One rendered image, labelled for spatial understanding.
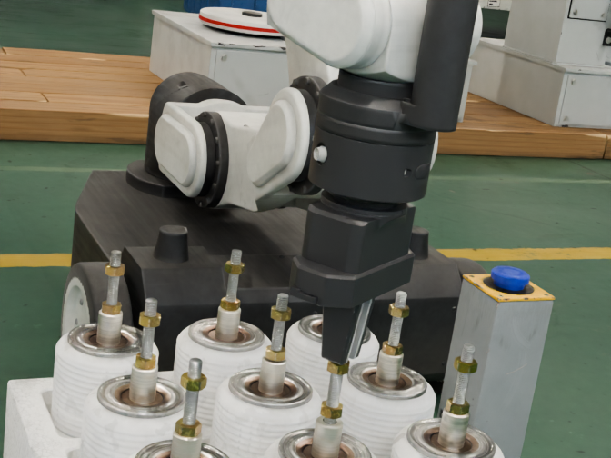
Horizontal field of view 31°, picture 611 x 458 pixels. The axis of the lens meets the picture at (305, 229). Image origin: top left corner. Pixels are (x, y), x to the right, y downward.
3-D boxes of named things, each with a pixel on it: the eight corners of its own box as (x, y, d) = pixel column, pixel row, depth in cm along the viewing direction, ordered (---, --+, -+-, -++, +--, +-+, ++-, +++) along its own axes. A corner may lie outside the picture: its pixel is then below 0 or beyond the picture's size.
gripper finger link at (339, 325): (319, 352, 87) (330, 278, 85) (354, 365, 86) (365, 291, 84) (307, 357, 86) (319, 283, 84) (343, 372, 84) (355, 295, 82)
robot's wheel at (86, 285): (55, 378, 152) (65, 240, 146) (91, 376, 154) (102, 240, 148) (87, 450, 135) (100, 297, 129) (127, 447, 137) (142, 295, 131)
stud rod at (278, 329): (278, 376, 98) (289, 297, 96) (266, 375, 98) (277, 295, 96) (277, 372, 99) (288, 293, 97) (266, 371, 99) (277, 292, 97)
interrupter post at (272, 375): (288, 394, 100) (294, 361, 99) (269, 401, 98) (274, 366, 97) (270, 383, 101) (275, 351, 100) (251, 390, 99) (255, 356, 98)
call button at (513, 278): (481, 283, 117) (485, 264, 116) (513, 282, 119) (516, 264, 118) (502, 297, 114) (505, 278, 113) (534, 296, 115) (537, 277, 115)
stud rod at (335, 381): (334, 435, 88) (347, 348, 86) (321, 433, 88) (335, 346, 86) (335, 430, 89) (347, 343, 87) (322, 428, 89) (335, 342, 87)
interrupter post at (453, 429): (467, 453, 93) (475, 417, 92) (441, 453, 93) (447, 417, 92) (458, 439, 96) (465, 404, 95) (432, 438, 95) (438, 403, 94)
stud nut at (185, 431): (201, 427, 84) (202, 418, 84) (200, 438, 83) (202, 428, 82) (175, 425, 84) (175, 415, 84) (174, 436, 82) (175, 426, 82)
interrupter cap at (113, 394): (122, 428, 89) (123, 421, 89) (81, 389, 95) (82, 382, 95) (203, 413, 94) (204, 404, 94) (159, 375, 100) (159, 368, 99)
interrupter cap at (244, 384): (329, 399, 100) (330, 392, 99) (268, 419, 94) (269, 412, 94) (271, 367, 105) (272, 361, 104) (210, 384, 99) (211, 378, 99)
